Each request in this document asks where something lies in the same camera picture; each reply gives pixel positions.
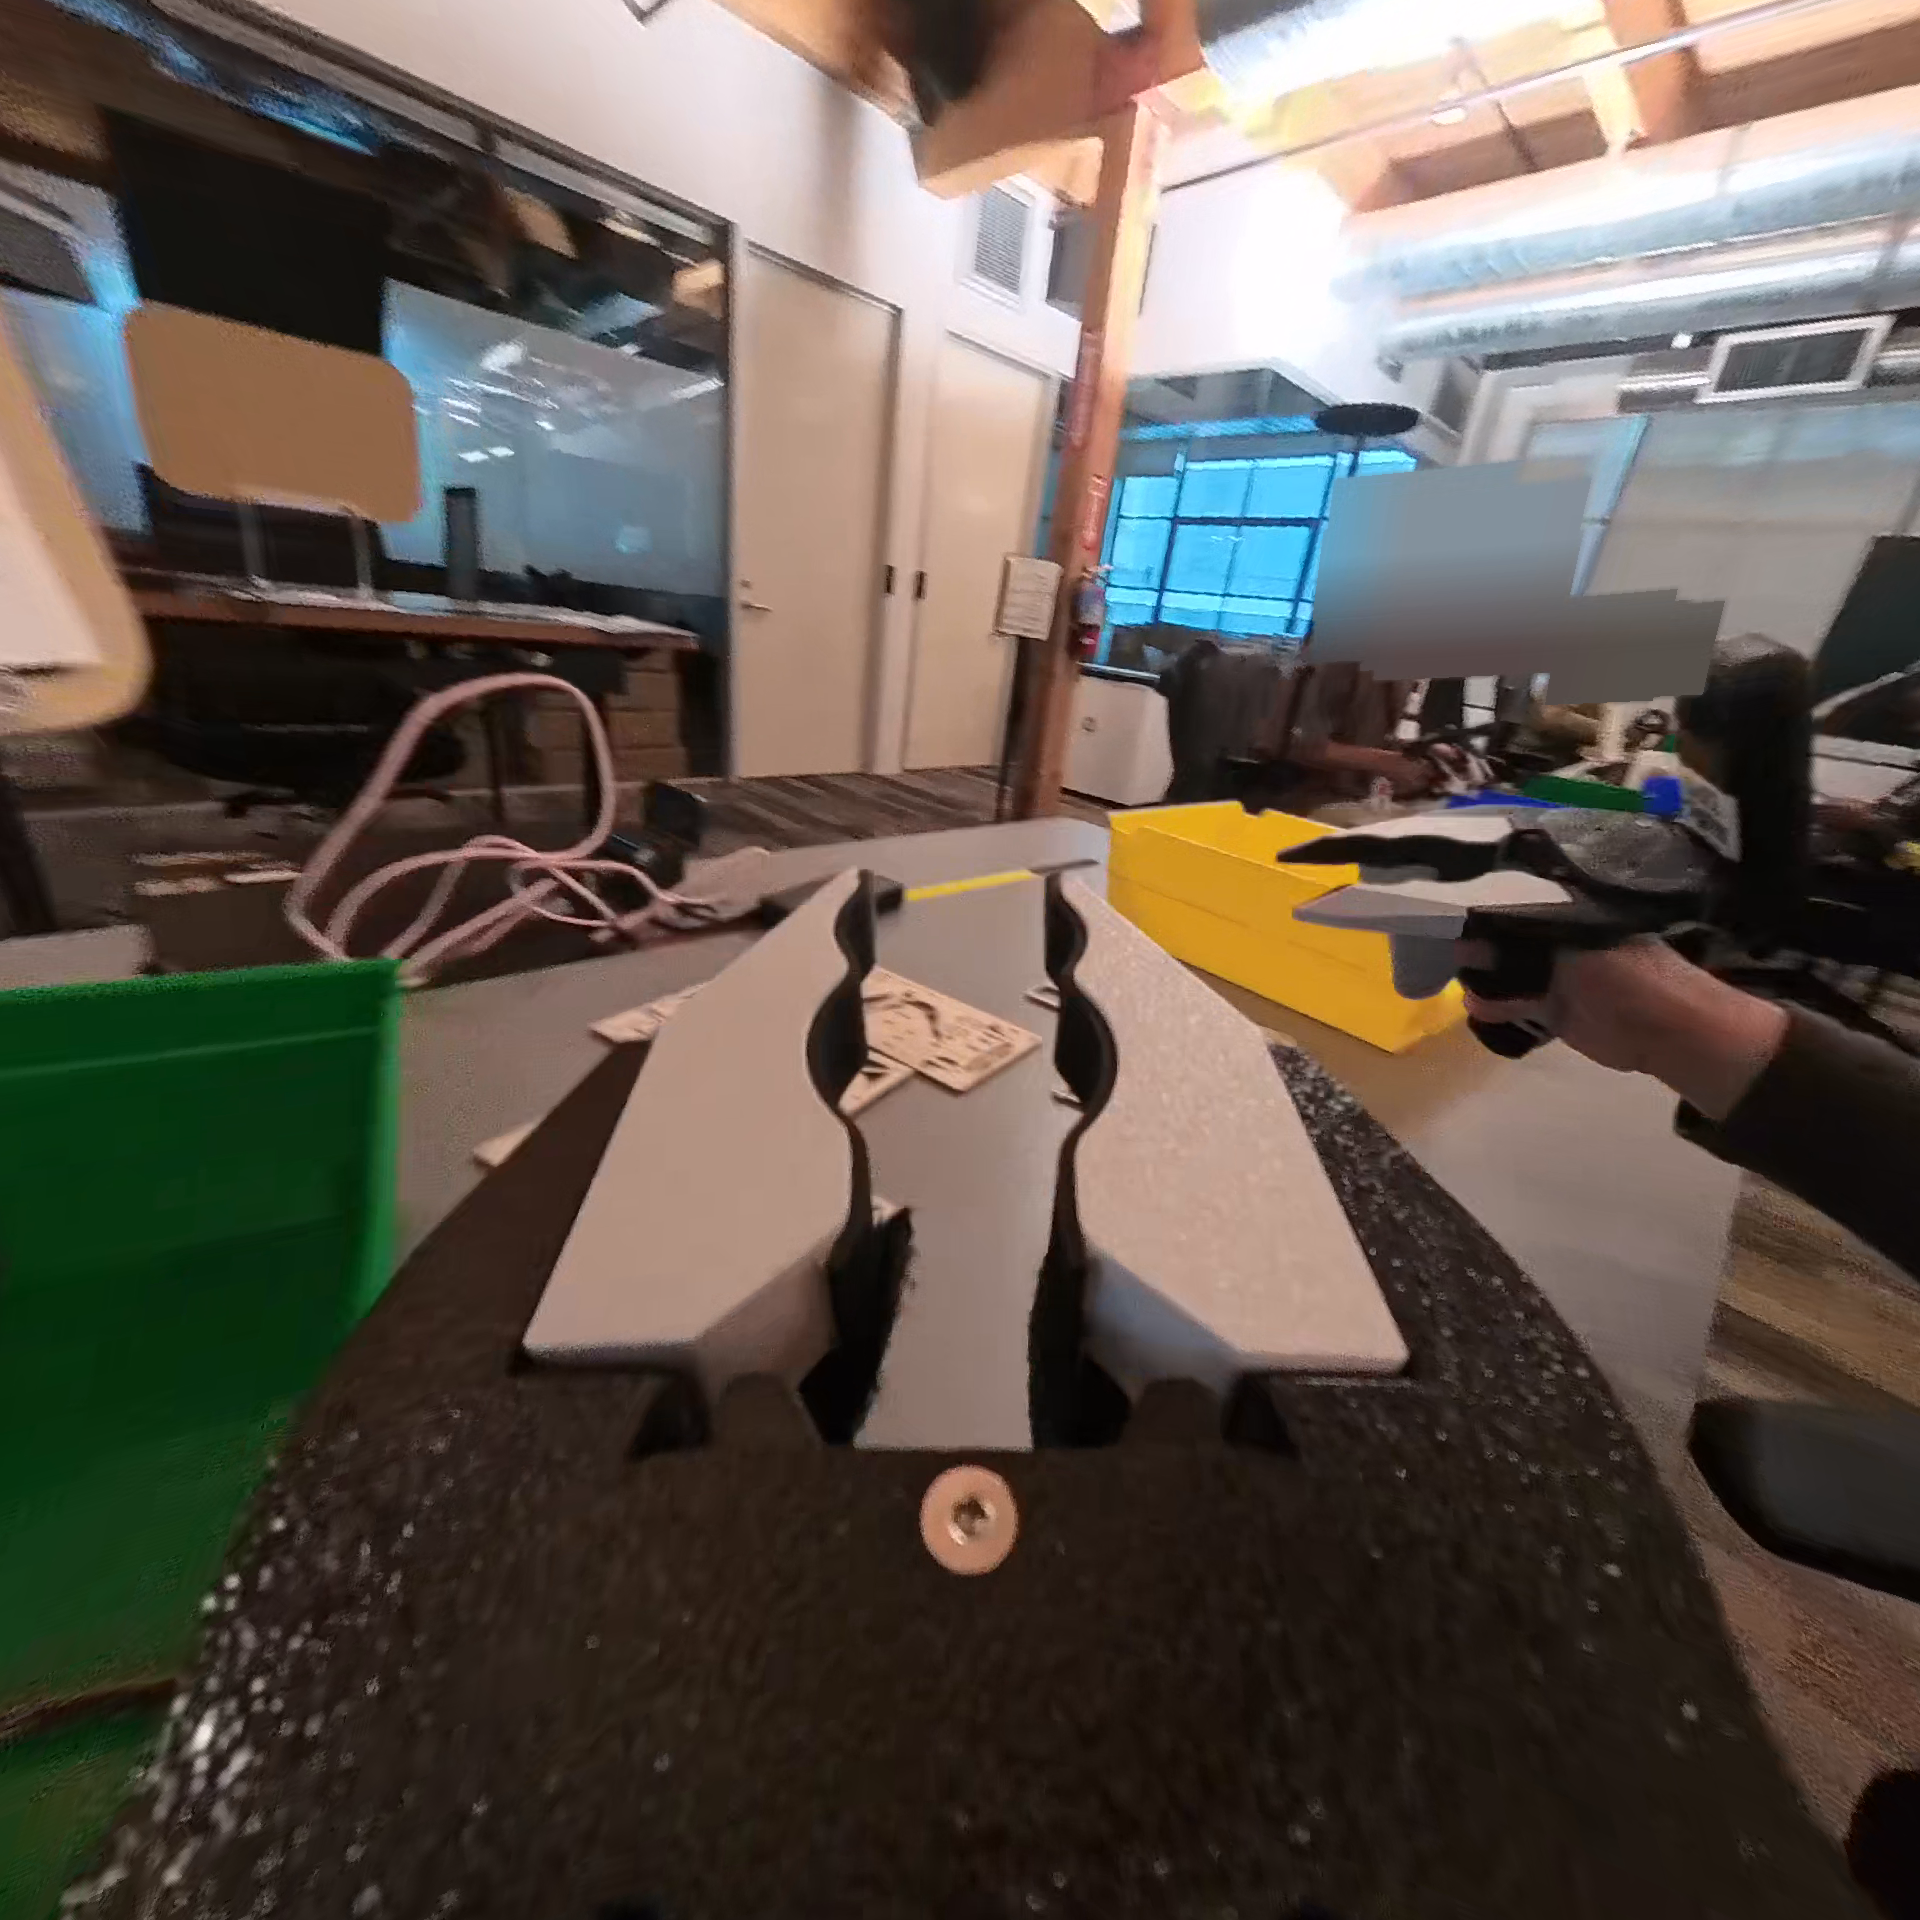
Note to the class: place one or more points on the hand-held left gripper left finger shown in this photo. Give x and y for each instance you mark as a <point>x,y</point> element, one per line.
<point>691,1186</point>

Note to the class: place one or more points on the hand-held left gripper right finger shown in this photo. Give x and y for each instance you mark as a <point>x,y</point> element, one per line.
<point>1230,1200</point>

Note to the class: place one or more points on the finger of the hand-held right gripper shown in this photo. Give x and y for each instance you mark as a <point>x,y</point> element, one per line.
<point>1425,909</point>
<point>1441,849</point>

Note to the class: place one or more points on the narrow wooden parts sheet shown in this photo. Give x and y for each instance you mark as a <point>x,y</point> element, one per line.
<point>961,1052</point>

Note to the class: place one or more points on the person's right forearm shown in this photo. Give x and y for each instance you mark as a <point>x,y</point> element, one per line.
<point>1830,1140</point>

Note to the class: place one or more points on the person's right hand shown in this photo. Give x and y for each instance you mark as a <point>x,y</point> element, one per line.
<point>1666,1005</point>

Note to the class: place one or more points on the yellow storage bin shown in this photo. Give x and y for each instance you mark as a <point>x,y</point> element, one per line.
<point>1200,901</point>

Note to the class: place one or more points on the green storage bin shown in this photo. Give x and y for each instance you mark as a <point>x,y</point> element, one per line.
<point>180,1200</point>

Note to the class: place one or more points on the white door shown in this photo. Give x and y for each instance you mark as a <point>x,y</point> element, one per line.
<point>818,525</point>
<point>976,556</point>

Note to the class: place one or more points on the long wooden desk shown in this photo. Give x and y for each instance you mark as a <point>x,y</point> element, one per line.
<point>450,624</point>

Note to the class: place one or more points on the black chair armrest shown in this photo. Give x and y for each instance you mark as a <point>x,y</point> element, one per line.
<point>1801,1501</point>

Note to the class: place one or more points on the wooden clipboard stand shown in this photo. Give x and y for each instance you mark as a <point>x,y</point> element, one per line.
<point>76,706</point>

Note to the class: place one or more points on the beige board on stand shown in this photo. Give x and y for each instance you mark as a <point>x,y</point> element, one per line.
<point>270,406</point>

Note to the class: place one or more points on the printed instruction sheet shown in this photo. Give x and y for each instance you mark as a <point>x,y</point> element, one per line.
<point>29,572</point>

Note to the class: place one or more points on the wooden support post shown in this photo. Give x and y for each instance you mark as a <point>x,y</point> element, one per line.
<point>1088,450</point>

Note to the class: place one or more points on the silver ventilation duct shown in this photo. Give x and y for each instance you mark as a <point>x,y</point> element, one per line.
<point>1576,240</point>

